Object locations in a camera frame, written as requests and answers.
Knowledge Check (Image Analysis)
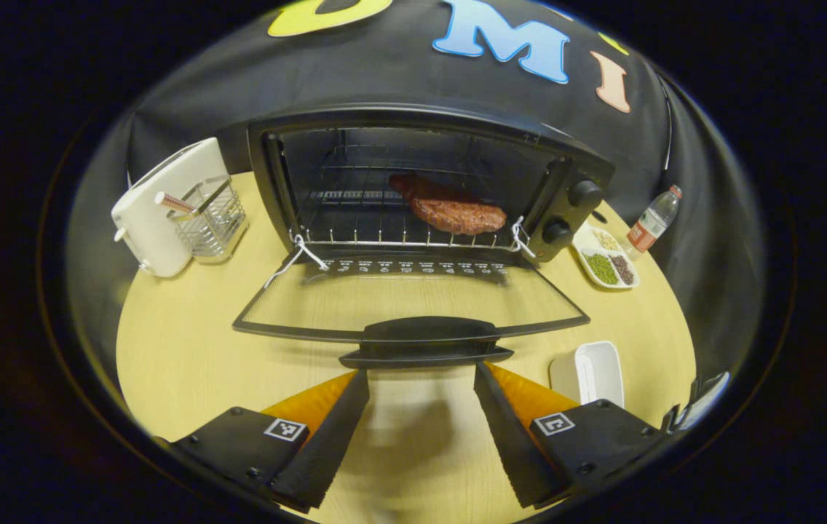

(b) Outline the white toaster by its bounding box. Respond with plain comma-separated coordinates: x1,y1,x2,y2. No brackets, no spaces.
111,137,231,278

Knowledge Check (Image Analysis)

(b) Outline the red label plastic bottle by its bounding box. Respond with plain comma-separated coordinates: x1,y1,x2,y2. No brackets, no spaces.
625,184,684,255

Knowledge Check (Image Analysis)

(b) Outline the black backdrop cloth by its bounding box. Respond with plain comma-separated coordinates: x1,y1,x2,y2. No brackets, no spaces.
68,0,749,365

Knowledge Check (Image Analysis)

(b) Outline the black electric oven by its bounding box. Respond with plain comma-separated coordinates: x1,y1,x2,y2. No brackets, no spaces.
232,106,616,368

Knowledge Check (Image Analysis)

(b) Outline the white rectangular dish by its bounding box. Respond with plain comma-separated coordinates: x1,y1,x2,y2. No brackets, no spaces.
549,341,625,408

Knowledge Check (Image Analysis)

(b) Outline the white divided bean dish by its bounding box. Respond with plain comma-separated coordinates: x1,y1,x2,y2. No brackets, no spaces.
572,224,640,290

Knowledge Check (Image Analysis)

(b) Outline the red grilled meat food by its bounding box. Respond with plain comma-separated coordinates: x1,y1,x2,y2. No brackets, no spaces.
389,173,508,236

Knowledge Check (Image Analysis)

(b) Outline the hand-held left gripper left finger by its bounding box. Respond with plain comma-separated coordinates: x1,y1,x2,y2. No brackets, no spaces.
166,369,371,512

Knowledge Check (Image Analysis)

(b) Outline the wire utensil basket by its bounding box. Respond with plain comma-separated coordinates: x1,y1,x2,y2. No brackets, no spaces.
166,175,248,263

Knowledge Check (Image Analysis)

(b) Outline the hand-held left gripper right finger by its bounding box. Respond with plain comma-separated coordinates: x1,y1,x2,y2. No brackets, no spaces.
473,362,665,510

